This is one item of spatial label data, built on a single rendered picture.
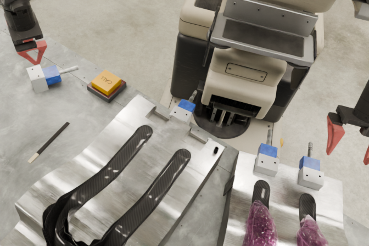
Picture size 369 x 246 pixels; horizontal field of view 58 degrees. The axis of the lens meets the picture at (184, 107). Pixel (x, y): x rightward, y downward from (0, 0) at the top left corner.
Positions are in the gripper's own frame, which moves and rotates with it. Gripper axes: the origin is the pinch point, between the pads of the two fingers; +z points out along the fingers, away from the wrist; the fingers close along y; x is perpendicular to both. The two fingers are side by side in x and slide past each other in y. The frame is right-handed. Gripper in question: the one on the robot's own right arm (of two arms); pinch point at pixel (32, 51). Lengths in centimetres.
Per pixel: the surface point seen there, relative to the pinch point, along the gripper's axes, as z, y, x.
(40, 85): 10.0, 2.8, -0.8
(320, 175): 4, 59, 50
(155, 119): 6.3, 27.7, 21.8
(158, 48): 93, -74, 77
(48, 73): 8.6, 0.8, 2.1
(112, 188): 3.0, 41.6, 5.2
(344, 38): 93, -33, 212
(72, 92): 12.7, 6.2, 6.3
